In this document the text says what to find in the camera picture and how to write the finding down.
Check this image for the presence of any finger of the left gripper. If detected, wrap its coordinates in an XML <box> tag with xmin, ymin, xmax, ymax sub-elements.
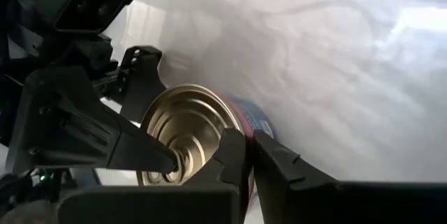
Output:
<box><xmin>5</xmin><ymin>65</ymin><xmax>177</xmax><ymax>176</ymax></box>
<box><xmin>118</xmin><ymin>45</ymin><xmax>168</xmax><ymax>124</ymax></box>

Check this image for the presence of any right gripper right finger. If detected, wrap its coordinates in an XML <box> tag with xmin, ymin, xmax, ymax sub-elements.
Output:
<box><xmin>251</xmin><ymin>129</ymin><xmax>447</xmax><ymax>224</ymax></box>

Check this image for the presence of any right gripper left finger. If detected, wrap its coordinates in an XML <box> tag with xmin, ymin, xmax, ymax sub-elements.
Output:
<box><xmin>57</xmin><ymin>128</ymin><xmax>251</xmax><ymax>224</ymax></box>

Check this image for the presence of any blue red salmon can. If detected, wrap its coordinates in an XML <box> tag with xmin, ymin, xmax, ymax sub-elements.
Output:
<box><xmin>136</xmin><ymin>83</ymin><xmax>280</xmax><ymax>214</ymax></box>

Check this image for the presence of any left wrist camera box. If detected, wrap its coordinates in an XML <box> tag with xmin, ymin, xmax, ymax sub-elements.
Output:
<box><xmin>52</xmin><ymin>0</ymin><xmax>137</xmax><ymax>36</ymax></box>

